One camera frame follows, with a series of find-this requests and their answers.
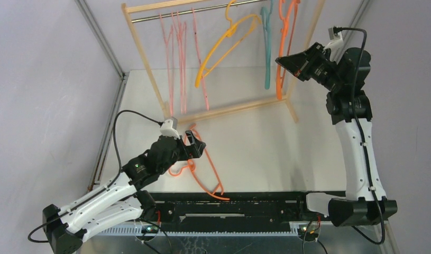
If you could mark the wooden clothes rack frame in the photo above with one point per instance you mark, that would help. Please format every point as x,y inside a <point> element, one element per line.
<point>218,112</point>

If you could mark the aluminium frame post right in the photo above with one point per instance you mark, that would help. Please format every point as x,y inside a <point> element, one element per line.
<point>354,21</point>

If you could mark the metal cable tray base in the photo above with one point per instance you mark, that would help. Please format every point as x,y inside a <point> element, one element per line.
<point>296,237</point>

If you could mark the orange plastic hanger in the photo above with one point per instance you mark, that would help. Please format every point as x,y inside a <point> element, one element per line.
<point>285,19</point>
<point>217,192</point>

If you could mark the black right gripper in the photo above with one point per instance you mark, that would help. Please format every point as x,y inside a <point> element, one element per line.
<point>309,65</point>

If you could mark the metal rack rod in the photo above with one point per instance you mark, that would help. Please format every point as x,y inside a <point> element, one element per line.
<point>203,9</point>

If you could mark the hanging pink wire hanger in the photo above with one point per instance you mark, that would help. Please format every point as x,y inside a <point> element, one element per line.
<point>169,49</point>

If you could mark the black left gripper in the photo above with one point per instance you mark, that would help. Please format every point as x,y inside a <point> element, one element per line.
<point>194,150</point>

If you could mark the teal plastic hanger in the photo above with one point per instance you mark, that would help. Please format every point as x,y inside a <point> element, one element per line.
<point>266,13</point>

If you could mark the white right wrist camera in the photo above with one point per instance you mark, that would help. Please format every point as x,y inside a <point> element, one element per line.
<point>335,38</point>

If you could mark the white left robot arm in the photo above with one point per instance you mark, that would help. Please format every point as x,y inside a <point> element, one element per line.
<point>243,152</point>

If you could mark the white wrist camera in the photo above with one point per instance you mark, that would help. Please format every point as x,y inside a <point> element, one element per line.
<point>335,38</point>
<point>169,128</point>

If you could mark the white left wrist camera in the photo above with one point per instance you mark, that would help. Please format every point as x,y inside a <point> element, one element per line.
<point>169,128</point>

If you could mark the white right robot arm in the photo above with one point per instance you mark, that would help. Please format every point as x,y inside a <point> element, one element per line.
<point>365,201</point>

